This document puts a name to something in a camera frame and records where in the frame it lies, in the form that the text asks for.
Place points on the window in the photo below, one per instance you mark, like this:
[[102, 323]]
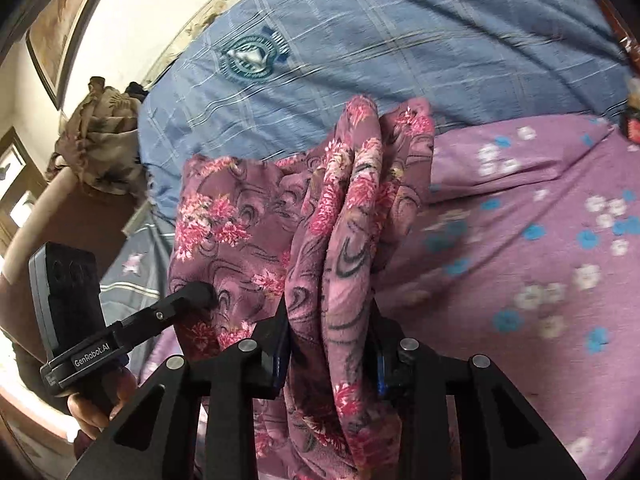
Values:
[[17, 185]]

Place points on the lilac flower print cloth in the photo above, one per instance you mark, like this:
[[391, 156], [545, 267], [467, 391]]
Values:
[[525, 240]]

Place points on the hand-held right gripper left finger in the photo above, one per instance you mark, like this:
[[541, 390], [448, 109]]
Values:
[[279, 365]]

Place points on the beige dark floral cloth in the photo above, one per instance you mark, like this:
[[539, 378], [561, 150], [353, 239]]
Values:
[[100, 140]]

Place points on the grey star print sheet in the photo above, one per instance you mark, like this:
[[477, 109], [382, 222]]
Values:
[[140, 280]]

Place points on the blue striped quilt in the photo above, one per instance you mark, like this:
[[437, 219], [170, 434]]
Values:
[[375, 50]]

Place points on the red dark object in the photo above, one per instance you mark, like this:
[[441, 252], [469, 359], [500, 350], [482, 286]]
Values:
[[631, 120]]

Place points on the framed wall picture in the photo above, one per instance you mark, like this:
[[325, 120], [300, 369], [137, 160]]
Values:
[[60, 25]]

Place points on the beige cloth strip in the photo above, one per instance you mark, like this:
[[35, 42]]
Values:
[[136, 220]]

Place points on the person's left hand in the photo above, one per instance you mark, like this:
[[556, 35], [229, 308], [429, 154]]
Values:
[[92, 415]]

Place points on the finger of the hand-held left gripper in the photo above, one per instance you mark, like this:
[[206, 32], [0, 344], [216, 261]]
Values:
[[190, 297]]

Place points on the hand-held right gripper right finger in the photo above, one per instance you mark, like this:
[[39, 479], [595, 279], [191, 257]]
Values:
[[381, 370]]

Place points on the brown bed frame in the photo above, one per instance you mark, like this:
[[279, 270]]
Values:
[[75, 220]]

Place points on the mauve swirl floral garment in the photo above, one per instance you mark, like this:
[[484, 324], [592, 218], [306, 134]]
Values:
[[240, 240]]

